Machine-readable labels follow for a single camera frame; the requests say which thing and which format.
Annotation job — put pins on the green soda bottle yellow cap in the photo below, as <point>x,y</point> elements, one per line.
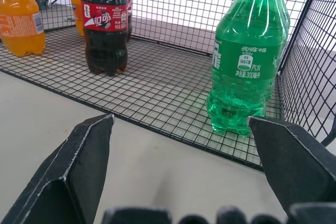
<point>244,58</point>
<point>285,16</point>

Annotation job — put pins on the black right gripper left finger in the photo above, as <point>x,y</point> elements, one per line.
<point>78,166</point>

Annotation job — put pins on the cola bottle red label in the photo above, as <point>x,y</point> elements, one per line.
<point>105,32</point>
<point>129,11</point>

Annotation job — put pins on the orange soda bottle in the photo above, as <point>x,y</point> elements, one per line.
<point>77,14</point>
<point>19,22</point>

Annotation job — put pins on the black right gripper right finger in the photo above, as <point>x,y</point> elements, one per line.
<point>291,161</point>

